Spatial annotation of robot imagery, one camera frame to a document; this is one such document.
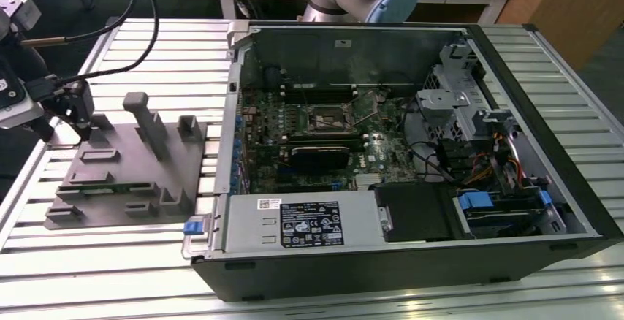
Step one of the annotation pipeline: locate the white wrist camera black face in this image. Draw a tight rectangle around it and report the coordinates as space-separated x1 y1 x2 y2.
0 74 45 130

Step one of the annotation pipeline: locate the grey plastic parts rack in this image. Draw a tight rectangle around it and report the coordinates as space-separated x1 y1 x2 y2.
43 92 211 230

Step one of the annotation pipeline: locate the yellow orange wire bundle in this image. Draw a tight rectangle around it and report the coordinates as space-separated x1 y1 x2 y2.
463 153 493 186

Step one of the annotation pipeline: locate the silver chipset heatsink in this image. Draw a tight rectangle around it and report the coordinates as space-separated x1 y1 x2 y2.
355 173 381 189

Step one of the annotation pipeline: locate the metal drive cage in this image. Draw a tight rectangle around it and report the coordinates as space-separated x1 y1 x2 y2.
416 42 503 142

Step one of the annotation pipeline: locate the silver power supply with label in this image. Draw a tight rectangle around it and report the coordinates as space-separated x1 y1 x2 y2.
221 192 387 254

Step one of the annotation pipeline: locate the CPU socket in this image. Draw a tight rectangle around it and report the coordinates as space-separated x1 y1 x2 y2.
307 104 353 132

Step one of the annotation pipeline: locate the black plastic shroud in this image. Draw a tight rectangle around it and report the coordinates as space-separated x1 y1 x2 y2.
372 183 463 243

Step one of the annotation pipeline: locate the wooden cabinet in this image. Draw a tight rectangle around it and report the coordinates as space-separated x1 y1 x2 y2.
496 0 624 71

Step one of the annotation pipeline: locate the green motherboard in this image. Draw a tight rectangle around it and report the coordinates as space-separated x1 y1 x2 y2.
236 85 425 195

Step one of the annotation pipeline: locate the black open PC case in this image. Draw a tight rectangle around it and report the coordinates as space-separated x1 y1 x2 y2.
183 20 624 302

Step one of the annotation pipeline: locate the silver metal bracket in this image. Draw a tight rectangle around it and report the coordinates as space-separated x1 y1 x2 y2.
377 205 393 232

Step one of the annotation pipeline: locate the blue case latch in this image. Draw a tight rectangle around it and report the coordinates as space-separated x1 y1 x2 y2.
183 216 205 235

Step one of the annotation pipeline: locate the black cable copper end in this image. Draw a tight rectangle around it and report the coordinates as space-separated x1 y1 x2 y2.
20 0 151 47

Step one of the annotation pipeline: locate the black graphics card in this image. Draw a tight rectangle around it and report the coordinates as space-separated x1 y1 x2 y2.
289 144 352 171

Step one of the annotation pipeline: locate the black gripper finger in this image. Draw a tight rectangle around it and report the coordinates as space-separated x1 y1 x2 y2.
29 115 56 144
61 80 96 142

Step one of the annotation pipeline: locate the orange flat wire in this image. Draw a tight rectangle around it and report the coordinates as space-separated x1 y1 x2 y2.
507 155 525 189

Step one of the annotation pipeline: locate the blue disk carrier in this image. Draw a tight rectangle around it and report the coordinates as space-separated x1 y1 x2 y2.
455 190 549 239

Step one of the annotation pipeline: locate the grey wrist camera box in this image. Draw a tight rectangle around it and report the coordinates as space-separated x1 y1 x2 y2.
0 0 43 25

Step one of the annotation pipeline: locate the green RAM stick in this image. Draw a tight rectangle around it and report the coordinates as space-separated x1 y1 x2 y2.
80 184 132 194

